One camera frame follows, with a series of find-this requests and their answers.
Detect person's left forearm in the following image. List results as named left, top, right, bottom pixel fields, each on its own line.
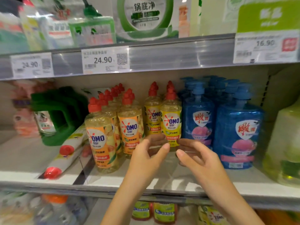
left=101, top=185, right=151, bottom=225

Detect person's right forearm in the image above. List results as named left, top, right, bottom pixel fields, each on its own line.
left=213, top=187, right=265, bottom=225

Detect white price tag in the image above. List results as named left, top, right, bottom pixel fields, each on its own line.
left=81, top=46, right=130, bottom=75
left=10, top=52, right=54, bottom=80
left=233, top=29, right=300, bottom=65

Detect small green white cleaner pouch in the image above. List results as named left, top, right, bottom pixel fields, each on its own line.
left=115, top=0, right=180, bottom=43

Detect dark blue-pump cleaner bottle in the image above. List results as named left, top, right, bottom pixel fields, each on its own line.
left=179, top=76, right=195, bottom=99
left=202, top=75, right=218, bottom=87

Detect white red-capped cleaner bottle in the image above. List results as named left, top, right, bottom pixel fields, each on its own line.
left=19, top=4, right=48, bottom=52

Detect green capped cleaner bottle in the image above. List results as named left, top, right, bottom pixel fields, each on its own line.
left=30, top=93, right=78, bottom=147

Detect person's right hand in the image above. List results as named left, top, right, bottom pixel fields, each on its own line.
left=176, top=138, right=237, bottom=203

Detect translucent white green-label bottle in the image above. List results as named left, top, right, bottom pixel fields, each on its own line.
left=190, top=0, right=300, bottom=36

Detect white green-print cleaner pouch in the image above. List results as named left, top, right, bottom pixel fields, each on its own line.
left=82, top=87, right=111, bottom=99

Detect person's left hand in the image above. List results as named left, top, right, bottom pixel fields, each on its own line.
left=126, top=134, right=171, bottom=195

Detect blue pump cleaner bottle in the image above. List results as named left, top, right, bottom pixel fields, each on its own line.
left=213, top=84, right=264, bottom=169
left=222, top=78, right=241, bottom=99

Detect dark green cleaner bottle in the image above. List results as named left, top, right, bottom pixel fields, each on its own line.
left=47, top=87, right=90, bottom=129

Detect red green-label detergent pouch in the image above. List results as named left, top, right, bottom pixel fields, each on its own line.
left=154, top=202, right=178, bottom=225
left=131, top=201, right=153, bottom=221

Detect row of yellow red-capped bottles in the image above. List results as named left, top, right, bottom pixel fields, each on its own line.
left=84, top=81, right=183, bottom=174

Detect pink twin spray bottle pack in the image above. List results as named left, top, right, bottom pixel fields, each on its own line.
left=12, top=81, right=43, bottom=139

